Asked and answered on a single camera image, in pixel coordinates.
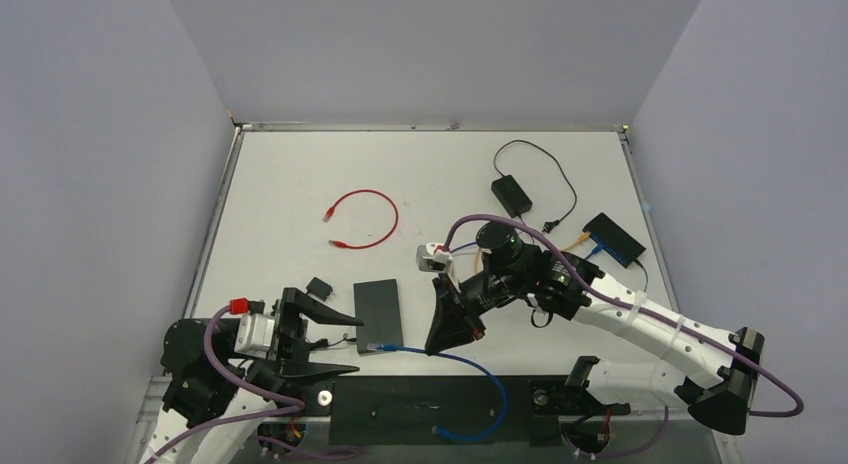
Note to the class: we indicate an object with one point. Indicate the black power adapter with cord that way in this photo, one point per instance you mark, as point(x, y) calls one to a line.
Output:
point(558, 211)

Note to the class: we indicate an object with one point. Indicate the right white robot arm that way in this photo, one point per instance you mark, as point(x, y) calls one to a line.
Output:
point(709, 372)

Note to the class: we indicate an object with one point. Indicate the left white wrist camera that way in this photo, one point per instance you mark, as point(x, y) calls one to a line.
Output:
point(255, 334)

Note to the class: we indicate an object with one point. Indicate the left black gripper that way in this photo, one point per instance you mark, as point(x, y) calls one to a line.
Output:
point(292, 347)

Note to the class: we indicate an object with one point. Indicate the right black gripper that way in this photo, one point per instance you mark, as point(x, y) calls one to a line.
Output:
point(457, 301)

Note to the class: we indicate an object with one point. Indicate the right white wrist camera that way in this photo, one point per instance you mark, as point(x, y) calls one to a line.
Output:
point(435, 258)

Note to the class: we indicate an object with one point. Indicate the black network switch small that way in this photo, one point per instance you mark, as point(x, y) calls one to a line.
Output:
point(614, 240)

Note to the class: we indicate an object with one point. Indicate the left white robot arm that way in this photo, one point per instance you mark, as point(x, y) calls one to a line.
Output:
point(245, 375)

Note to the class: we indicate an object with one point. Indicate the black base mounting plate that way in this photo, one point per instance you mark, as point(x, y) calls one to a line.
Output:
point(405, 410)

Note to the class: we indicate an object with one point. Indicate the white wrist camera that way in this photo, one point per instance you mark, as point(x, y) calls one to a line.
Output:
point(435, 258)
point(255, 334)

